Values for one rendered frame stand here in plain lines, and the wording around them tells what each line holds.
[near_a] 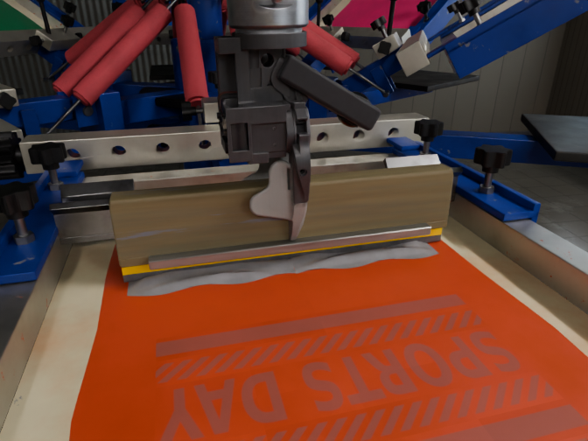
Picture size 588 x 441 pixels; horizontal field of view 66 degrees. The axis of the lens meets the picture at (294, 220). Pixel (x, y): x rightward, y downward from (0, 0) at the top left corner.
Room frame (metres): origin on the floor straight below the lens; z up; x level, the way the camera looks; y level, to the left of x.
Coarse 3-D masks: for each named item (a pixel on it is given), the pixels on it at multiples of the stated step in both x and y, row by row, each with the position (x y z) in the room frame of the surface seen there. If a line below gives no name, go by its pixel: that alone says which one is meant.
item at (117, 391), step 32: (192, 288) 0.41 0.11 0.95; (224, 288) 0.41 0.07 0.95; (256, 288) 0.41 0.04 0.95; (288, 288) 0.41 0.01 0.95; (128, 320) 0.35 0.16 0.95; (160, 320) 0.35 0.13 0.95; (192, 320) 0.35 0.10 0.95; (224, 320) 0.35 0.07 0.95; (256, 320) 0.35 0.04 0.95; (96, 352) 0.31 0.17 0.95; (128, 352) 0.31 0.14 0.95; (96, 384) 0.27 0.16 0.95; (128, 384) 0.27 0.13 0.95; (96, 416) 0.24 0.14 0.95; (128, 416) 0.24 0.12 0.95
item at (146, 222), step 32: (128, 192) 0.43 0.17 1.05; (160, 192) 0.43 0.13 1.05; (192, 192) 0.43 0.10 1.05; (224, 192) 0.44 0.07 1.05; (256, 192) 0.44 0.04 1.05; (320, 192) 0.46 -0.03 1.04; (352, 192) 0.47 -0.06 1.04; (384, 192) 0.48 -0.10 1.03; (416, 192) 0.49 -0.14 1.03; (448, 192) 0.50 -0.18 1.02; (128, 224) 0.41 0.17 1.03; (160, 224) 0.42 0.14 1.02; (192, 224) 0.43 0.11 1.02; (224, 224) 0.43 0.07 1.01; (256, 224) 0.44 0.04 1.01; (288, 224) 0.45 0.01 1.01; (320, 224) 0.46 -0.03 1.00; (352, 224) 0.47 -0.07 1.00; (384, 224) 0.48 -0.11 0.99; (128, 256) 0.41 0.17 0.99
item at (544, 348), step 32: (448, 256) 0.47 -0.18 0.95; (320, 288) 0.41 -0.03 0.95; (352, 288) 0.41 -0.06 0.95; (384, 288) 0.41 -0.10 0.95; (416, 288) 0.41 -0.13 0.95; (448, 288) 0.41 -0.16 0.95; (480, 288) 0.41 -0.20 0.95; (512, 320) 0.35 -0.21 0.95; (544, 320) 0.35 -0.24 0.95; (544, 352) 0.31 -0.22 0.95; (576, 352) 0.31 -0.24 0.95; (576, 384) 0.27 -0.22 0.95
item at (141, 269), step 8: (432, 232) 0.51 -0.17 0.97; (440, 232) 0.51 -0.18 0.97; (392, 240) 0.49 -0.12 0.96; (320, 248) 0.47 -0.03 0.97; (328, 248) 0.47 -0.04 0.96; (256, 256) 0.45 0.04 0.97; (264, 256) 0.45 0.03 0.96; (200, 264) 0.43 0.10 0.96; (128, 272) 0.41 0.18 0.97; (136, 272) 0.42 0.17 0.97
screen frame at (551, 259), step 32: (320, 160) 0.74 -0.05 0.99; (352, 160) 0.74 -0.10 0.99; (480, 224) 0.53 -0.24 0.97; (512, 224) 0.48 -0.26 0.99; (64, 256) 0.46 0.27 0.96; (512, 256) 0.47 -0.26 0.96; (544, 256) 0.42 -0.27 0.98; (576, 256) 0.41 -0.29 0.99; (0, 288) 0.35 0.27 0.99; (32, 288) 0.35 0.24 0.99; (576, 288) 0.38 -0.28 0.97; (0, 320) 0.30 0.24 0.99; (32, 320) 0.33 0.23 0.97; (0, 352) 0.26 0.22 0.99; (0, 384) 0.24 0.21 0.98; (0, 416) 0.23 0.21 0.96
